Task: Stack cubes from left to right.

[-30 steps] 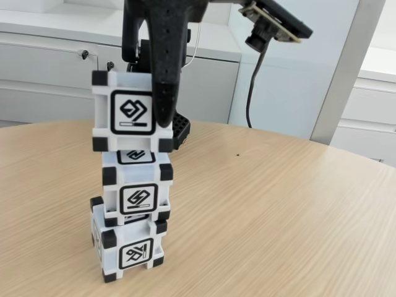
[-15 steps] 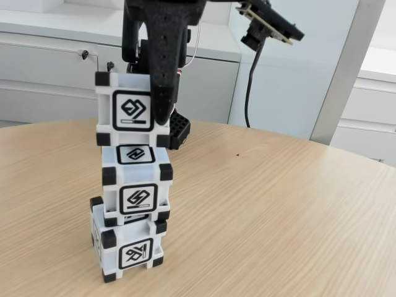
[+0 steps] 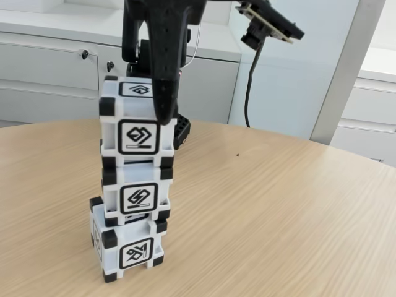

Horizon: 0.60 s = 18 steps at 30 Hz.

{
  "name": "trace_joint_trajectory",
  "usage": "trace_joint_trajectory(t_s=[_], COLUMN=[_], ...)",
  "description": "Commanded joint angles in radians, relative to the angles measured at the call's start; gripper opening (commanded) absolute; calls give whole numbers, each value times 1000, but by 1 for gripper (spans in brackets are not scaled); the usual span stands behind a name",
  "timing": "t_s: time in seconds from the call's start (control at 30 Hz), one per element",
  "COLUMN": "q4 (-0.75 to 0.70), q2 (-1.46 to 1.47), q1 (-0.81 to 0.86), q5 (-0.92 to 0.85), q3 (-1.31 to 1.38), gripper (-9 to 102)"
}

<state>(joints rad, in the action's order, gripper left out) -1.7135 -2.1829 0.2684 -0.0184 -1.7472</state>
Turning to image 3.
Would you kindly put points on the black cabinet key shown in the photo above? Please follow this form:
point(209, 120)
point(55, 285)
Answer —
point(110, 65)
point(84, 54)

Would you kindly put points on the white cube lightning print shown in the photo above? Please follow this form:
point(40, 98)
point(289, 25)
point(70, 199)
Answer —
point(139, 198)

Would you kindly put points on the narrow white drawer cabinet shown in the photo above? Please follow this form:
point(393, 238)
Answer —
point(371, 105)

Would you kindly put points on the white cube crossed tools print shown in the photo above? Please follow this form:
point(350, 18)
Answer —
point(136, 252)

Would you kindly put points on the white cube nested houses print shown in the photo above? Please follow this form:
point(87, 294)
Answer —
point(139, 137)

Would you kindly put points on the grey metal post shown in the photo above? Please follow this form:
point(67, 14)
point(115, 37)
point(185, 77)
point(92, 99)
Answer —
point(346, 77)

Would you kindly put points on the wide white drawer cabinet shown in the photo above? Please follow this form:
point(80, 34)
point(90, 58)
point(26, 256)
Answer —
point(46, 71)

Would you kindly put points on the black gripper camera with board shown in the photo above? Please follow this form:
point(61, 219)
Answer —
point(278, 21)

